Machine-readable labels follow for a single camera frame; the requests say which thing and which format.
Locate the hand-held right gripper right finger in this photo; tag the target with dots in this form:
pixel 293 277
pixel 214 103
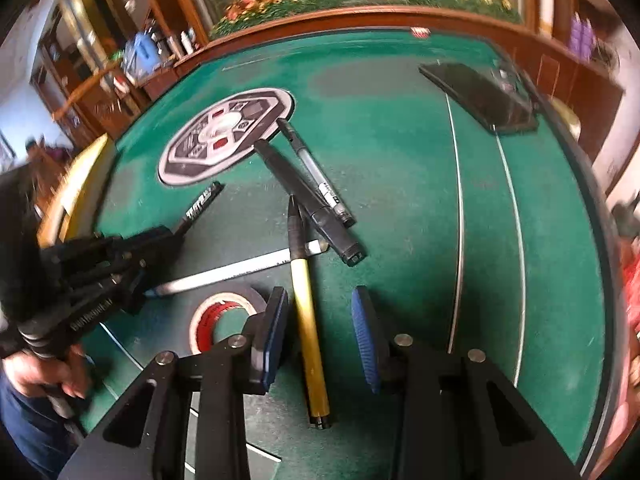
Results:
pixel 365 340

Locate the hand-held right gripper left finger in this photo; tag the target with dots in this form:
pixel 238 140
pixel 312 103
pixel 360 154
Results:
pixel 275 330

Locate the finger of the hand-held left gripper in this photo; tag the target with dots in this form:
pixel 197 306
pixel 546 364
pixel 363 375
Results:
pixel 125 287
pixel 150 242

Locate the yellow and black pen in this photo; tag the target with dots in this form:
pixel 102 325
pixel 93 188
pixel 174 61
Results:
pixel 307 320

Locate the black marker white print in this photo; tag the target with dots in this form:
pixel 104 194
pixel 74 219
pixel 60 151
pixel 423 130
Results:
pixel 202 205

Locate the yellow cardboard box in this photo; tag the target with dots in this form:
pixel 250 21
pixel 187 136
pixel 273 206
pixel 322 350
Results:
pixel 85 180

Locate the person's left hand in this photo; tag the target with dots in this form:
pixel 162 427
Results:
pixel 45 372

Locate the black tape roll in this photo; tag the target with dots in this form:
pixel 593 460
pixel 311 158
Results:
pixel 250 297

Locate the round table control panel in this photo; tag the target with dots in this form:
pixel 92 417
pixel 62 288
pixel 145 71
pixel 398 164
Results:
pixel 225 130

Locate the thick black marker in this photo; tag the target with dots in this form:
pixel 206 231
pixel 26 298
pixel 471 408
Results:
pixel 300 190

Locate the person's blue trousers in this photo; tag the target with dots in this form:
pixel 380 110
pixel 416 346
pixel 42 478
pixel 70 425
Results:
pixel 25 435

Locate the grey pen white label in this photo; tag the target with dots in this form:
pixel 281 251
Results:
pixel 320 180

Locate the wooden chair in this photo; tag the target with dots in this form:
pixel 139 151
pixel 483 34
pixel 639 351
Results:
pixel 85 87

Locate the blue thermos jug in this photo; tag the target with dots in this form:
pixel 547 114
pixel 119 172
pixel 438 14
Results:
pixel 140 55

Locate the small white bottle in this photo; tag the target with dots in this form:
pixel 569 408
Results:
pixel 186 41

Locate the black smartphone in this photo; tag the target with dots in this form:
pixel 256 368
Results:
pixel 475 92

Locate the red plastic bag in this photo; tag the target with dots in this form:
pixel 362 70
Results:
pixel 632 280

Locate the thin-framed eyeglasses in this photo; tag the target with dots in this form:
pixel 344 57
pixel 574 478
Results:
pixel 505 77

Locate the small red white roll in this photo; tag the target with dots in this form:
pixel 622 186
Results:
pixel 420 32

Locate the wooden cabinet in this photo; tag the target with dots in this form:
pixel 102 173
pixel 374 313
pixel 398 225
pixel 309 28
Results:
pixel 575 85

